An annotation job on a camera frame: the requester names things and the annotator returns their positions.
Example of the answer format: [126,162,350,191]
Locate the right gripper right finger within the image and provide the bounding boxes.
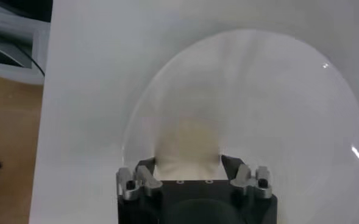
[221,154,273,200]

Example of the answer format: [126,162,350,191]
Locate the white steamed baozi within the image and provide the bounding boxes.
[154,117,222,181]

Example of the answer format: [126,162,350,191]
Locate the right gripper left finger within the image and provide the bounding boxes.
[116,156,163,201]

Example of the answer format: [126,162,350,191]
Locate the white round plate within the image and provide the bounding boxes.
[121,29,359,224]

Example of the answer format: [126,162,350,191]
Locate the black cable with adapter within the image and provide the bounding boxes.
[11,42,46,77]

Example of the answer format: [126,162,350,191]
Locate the white side table with label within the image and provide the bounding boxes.
[0,7,51,86]

